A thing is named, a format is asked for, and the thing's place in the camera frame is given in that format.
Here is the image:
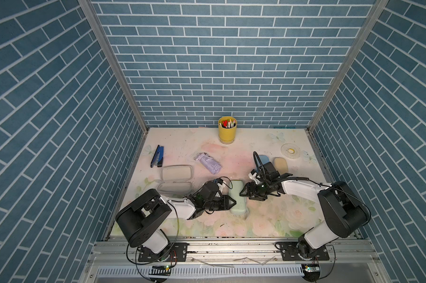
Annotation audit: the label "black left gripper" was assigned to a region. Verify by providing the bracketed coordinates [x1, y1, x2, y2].
[202, 196, 237, 212]

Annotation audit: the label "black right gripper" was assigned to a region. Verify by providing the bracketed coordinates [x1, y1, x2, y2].
[239, 180, 271, 200]

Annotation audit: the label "grey case front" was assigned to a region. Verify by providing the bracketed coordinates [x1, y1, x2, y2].
[228, 180, 248, 216]

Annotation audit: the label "beige zippered umbrella case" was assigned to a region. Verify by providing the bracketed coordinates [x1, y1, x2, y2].
[273, 158, 289, 175]

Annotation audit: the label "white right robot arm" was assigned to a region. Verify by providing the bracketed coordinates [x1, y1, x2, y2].
[240, 166, 371, 258]

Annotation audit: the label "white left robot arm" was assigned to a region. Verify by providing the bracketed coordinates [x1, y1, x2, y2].
[115, 177, 236, 257]

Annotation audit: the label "lilac folded umbrella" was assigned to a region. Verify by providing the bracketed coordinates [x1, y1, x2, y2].
[195, 153, 222, 175]

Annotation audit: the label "grey open umbrella case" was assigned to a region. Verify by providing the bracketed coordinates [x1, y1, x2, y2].
[157, 165, 194, 196]

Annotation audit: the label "yellow pen cup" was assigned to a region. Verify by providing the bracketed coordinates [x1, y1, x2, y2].
[218, 116, 238, 145]

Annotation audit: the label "clear tape roll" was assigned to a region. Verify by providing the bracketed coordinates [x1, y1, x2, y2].
[281, 143, 301, 159]

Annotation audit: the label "markers in cup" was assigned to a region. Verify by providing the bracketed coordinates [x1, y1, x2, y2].
[220, 119, 236, 129]

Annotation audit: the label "blue black stapler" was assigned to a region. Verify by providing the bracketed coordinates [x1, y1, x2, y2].
[150, 145, 164, 168]

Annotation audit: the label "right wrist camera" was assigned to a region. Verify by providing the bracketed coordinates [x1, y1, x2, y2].
[248, 169, 262, 185]

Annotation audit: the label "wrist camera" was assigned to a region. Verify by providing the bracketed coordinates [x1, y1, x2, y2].
[213, 178, 225, 191]
[248, 169, 262, 185]

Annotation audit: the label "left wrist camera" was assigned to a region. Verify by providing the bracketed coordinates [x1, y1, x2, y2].
[213, 178, 225, 191]

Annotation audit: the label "aluminium front rail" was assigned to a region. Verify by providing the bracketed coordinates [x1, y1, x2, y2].
[80, 237, 390, 283]

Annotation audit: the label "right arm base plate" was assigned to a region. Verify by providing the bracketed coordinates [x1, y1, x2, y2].
[274, 241, 330, 261]

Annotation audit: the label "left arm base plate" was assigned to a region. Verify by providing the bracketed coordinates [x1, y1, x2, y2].
[137, 242, 189, 263]

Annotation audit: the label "aluminium corner post left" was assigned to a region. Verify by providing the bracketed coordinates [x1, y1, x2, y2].
[78, 0, 148, 135]

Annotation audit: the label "aluminium corner post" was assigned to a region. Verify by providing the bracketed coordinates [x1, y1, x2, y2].
[78, 0, 148, 135]
[307, 0, 389, 134]

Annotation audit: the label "aluminium corner post right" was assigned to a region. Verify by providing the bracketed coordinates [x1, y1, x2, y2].
[307, 0, 389, 134]

